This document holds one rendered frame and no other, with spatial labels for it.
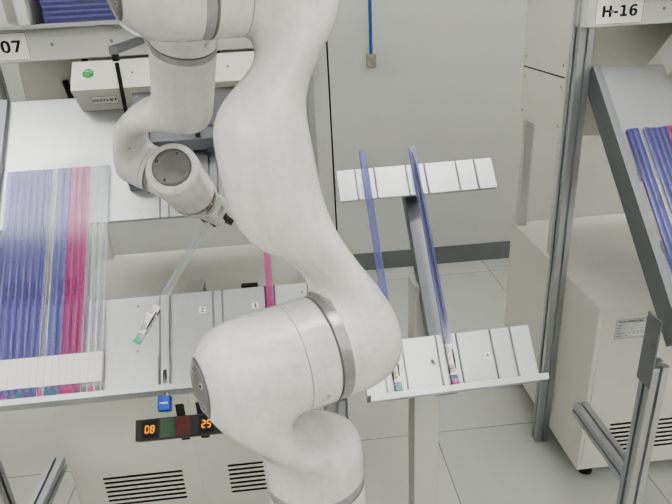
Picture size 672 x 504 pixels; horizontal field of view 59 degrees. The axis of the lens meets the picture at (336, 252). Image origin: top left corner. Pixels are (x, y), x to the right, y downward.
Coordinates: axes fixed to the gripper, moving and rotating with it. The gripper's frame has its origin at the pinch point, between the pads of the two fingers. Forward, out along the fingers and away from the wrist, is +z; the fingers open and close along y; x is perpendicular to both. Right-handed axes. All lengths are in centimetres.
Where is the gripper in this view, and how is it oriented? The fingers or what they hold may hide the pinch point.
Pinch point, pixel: (210, 216)
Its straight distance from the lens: 126.7
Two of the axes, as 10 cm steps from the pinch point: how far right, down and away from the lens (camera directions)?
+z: -0.1, 1.8, 9.8
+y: -9.0, -4.2, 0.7
